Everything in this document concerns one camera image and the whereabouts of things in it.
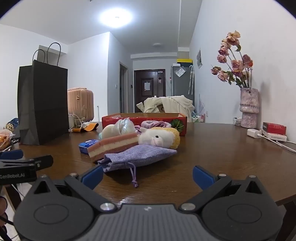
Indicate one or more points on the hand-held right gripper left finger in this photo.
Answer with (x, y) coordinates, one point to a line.
(92, 177)

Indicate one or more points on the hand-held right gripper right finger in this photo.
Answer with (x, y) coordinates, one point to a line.
(203, 178)

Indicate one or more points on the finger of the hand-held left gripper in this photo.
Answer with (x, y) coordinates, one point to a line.
(11, 154)
(44, 162)

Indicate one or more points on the blue tissue packet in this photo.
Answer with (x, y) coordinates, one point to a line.
(84, 146)

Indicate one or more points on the pink layered cake plush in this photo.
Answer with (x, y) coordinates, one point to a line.
(111, 144)

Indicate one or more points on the white plastic bag item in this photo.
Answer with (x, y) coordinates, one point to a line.
(126, 126)

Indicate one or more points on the red cardboard box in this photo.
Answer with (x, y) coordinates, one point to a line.
(171, 126)

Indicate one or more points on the white and yellow sheep plush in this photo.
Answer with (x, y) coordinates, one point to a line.
(157, 138)

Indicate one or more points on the mauve cloth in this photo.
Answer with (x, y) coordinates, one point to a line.
(138, 129)

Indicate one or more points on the pink cloth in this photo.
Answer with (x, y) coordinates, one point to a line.
(153, 124)

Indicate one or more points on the orange snack bag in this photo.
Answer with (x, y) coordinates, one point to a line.
(5, 138)

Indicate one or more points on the blue patterned bag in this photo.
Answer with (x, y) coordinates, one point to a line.
(12, 124)

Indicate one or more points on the black paper bag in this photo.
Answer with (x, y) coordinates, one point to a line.
(42, 104)

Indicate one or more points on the small cluttered rack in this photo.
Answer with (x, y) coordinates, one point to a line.
(198, 117)

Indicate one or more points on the small white packet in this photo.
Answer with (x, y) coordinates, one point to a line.
(237, 121)

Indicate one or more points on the pink suitcase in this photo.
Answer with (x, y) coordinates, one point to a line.
(81, 102)

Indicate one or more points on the beige coat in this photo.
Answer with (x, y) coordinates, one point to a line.
(175, 104)

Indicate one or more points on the pink ceramic vase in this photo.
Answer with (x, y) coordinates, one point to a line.
(249, 109)

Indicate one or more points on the white flat box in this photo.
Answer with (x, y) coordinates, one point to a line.
(276, 137)

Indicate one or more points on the grey refrigerator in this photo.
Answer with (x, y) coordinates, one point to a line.
(181, 85)

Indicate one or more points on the white folded umbrella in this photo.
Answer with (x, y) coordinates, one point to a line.
(191, 80)

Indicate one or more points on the white paper on door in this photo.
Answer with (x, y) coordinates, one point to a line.
(147, 85)

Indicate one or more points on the paper sheet on refrigerator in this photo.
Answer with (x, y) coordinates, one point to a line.
(180, 71)

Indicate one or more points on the dark brown door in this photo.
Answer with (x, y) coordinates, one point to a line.
(149, 76)

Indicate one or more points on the yellow box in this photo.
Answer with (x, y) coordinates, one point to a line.
(184, 62)

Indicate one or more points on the dried pink flowers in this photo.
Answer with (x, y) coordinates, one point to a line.
(235, 64)

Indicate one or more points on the round hallway ceiling lamp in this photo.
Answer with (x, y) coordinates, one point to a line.
(157, 44)

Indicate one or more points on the bright ceiling light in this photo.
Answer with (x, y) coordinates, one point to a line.
(115, 17)

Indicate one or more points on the side door frame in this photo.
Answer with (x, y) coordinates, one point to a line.
(123, 88)

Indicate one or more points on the wall poster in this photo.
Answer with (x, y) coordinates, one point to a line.
(199, 59)

